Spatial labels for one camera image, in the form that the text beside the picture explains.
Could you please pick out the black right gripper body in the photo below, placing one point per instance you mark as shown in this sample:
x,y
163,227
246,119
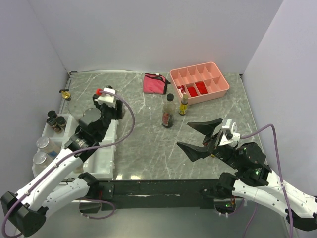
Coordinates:
x,y
224,152

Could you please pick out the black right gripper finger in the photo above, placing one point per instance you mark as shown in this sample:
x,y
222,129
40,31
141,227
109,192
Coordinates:
x,y
206,128
193,152

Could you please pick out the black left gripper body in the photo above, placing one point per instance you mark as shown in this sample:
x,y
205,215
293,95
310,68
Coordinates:
x,y
108,113

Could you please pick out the tall glass oil bottle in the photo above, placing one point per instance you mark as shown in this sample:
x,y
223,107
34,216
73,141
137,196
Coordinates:
x,y
75,108

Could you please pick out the yellow label sauce bottle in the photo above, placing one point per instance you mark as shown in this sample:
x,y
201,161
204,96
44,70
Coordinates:
x,y
184,105

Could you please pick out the white plastic divided tray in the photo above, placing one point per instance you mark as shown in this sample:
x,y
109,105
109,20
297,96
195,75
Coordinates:
x,y
100,164

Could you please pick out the dark soy sauce bottle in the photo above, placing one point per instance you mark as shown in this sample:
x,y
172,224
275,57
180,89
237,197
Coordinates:
x,y
168,111

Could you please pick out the spice jar black lid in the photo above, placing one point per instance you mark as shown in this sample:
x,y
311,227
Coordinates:
x,y
53,124

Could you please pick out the glass oil bottle gold spout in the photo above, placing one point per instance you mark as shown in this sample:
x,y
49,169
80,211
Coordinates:
x,y
120,109

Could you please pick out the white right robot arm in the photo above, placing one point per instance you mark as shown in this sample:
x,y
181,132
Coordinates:
x,y
254,179

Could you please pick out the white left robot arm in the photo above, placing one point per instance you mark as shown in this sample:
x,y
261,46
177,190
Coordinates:
x,y
29,207

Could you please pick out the red cloth middle compartment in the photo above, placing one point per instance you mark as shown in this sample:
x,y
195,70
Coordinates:
x,y
192,91

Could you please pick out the red cloth compartment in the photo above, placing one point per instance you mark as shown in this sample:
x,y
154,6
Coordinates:
x,y
192,91
201,88

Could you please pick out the red cloth right compartment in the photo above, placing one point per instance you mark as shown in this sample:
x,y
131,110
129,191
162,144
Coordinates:
x,y
201,88

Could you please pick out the pink plastic divided box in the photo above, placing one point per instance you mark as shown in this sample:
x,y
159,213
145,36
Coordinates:
x,y
208,73

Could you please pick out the red white striped cloth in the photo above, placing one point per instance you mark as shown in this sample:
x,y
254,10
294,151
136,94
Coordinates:
x,y
181,90

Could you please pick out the clear jar silver lid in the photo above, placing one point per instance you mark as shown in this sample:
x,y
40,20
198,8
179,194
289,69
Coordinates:
x,y
40,161
48,146

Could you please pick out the pink cloth black trim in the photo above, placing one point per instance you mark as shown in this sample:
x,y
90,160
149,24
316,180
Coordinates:
x,y
155,84

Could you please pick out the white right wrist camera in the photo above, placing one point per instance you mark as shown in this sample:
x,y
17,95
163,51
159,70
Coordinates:
x,y
229,136

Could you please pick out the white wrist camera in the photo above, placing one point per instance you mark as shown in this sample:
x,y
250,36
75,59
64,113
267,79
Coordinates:
x,y
106,96
229,136

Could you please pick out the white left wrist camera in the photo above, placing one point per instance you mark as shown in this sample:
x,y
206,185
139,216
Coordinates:
x,y
106,96

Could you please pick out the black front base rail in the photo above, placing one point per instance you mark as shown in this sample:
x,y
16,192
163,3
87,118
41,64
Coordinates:
x,y
130,194

